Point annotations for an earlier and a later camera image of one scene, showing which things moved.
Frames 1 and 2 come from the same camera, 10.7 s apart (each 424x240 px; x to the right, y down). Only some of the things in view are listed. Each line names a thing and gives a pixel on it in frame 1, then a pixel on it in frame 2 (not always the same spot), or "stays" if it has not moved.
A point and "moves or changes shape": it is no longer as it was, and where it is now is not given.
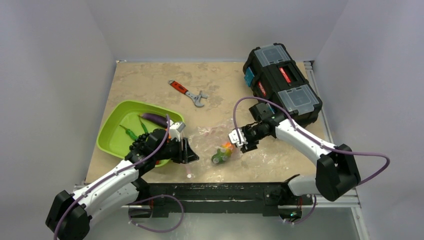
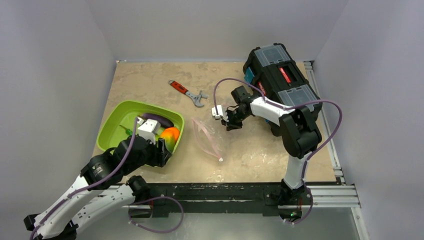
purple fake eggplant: x=155 y=118 stays
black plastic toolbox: x=276 y=79 stays
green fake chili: x=130 y=132 stays
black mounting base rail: x=275 y=198 stays
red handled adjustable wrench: x=196 y=98 stays
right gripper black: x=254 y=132 to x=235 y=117
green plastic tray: x=120 y=125 stays
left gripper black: x=185 y=154 to x=161 y=153
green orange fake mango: x=223 y=153 moves or changes shape
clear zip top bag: x=215 y=149 moves or changes shape
